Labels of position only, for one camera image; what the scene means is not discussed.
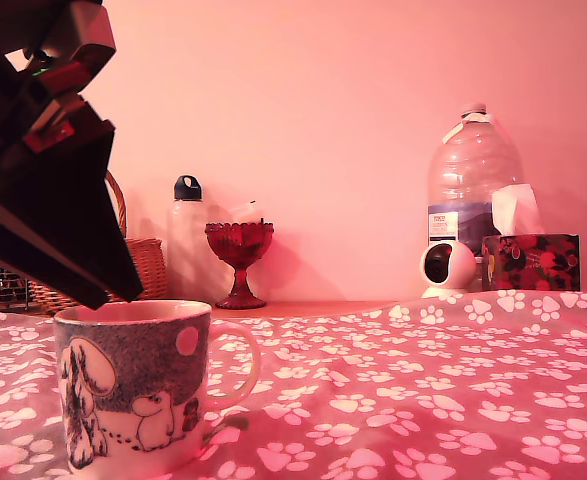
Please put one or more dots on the white tissue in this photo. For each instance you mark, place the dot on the white tissue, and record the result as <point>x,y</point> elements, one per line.
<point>511,210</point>

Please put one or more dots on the large clear water bottle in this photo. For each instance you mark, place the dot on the large clear water bottle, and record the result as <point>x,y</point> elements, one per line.
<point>473,165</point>

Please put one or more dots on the red glass goblet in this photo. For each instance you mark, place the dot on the red glass goblet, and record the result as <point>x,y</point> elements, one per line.
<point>240,245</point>

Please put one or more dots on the small white round camera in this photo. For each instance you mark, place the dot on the small white round camera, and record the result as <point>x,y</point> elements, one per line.
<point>460,265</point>

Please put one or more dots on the white bottle with black cap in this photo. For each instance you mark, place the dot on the white bottle with black cap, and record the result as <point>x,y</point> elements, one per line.
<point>186,235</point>

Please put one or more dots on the cartoon print ceramic mug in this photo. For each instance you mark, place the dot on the cartoon print ceramic mug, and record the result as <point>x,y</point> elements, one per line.
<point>140,350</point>

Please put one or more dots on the white candle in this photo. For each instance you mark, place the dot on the white candle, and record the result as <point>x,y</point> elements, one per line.
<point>248,212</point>

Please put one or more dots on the paw print cloth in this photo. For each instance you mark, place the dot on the paw print cloth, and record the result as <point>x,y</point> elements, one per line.
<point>423,400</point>

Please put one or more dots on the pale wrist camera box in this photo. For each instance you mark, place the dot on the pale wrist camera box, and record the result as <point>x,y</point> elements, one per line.
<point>88,30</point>

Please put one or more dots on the floral tissue box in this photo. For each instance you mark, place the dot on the floral tissue box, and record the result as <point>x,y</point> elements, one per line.
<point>533,260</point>

